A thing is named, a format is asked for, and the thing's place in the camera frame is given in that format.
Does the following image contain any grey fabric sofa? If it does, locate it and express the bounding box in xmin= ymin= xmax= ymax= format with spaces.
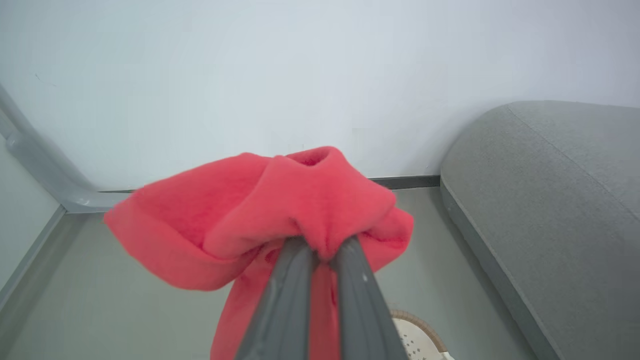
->
xmin=440 ymin=100 xmax=640 ymax=360

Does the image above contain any cream plastic laundry basket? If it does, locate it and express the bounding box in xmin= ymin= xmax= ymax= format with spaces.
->
xmin=390 ymin=309 xmax=456 ymax=360

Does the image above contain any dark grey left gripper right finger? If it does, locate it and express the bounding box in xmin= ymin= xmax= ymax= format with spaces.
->
xmin=330 ymin=236 xmax=410 ymax=360

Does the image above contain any red fleece garment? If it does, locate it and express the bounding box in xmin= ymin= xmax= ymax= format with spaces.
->
xmin=104 ymin=146 xmax=415 ymax=360

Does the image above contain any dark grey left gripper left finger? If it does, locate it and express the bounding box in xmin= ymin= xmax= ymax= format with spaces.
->
xmin=235 ymin=237 xmax=318 ymax=360

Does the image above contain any grey metal frame leg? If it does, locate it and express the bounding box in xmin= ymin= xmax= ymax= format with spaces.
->
xmin=0 ymin=84 xmax=132 ymax=214

